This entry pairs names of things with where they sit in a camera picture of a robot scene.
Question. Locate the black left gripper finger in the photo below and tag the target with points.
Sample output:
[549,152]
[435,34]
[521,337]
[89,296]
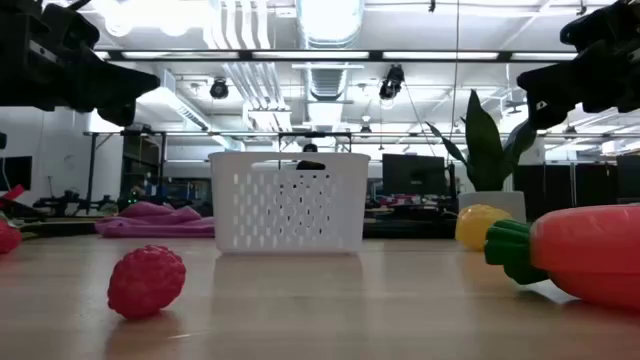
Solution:
[120,114]
[120,85]

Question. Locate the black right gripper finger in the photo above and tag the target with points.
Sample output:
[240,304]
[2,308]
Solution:
[545,114]
[550,85]

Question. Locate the yellow round toy fruit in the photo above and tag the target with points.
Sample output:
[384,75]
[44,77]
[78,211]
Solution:
[475,227]

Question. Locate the orange toy carrot green top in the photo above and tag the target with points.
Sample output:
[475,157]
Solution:
[585,250]

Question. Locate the red toy strawberry green leaves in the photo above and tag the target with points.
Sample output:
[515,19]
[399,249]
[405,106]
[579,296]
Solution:
[7,239]

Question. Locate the red toy raspberry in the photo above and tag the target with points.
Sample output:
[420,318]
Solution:
[146,281]

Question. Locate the black background robot arm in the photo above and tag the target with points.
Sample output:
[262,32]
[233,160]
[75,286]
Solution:
[65,202]

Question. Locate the dark storage shelf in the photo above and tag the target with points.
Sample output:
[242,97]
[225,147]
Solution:
[142,165]

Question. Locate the round bright ceiling lamp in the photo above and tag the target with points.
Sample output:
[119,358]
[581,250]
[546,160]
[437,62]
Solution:
[119,21]
[176,22]

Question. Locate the green snake plant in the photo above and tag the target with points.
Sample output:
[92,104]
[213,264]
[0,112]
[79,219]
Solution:
[482,150]

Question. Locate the black partition panels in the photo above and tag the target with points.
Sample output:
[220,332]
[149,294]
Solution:
[590,185]

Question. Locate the white plant pot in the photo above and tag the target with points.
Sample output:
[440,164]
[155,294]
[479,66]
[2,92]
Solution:
[500,200]

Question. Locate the black hanging spotlight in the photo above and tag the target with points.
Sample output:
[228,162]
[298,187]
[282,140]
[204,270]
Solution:
[219,90]
[391,82]

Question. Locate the purple cloth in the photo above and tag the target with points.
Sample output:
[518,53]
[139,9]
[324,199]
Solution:
[155,222]

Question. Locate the red tool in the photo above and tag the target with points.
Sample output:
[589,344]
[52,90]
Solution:
[12,193]

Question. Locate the black overhead rig bar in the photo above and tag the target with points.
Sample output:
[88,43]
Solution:
[245,55]

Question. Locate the black computer monitor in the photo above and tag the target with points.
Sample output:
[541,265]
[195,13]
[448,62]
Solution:
[414,175]

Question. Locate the black background table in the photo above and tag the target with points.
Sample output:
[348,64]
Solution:
[410,230]

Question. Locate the person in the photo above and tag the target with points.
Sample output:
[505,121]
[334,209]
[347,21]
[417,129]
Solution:
[310,148]

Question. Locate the white perforated plastic basket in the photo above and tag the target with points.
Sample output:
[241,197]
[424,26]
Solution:
[290,210]

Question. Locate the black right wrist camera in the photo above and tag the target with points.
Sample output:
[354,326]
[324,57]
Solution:
[587,30]

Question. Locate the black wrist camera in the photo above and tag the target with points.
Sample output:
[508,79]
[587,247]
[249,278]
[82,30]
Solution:
[587,30]
[72,27]

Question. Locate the black metal rig frame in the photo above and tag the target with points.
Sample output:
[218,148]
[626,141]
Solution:
[91,165]

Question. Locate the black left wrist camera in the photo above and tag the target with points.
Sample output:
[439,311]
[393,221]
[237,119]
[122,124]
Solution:
[72,27]

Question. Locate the black wall screen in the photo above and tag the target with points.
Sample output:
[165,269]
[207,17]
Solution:
[15,173]

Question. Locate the silver ceiling duct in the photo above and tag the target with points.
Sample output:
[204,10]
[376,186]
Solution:
[330,20]

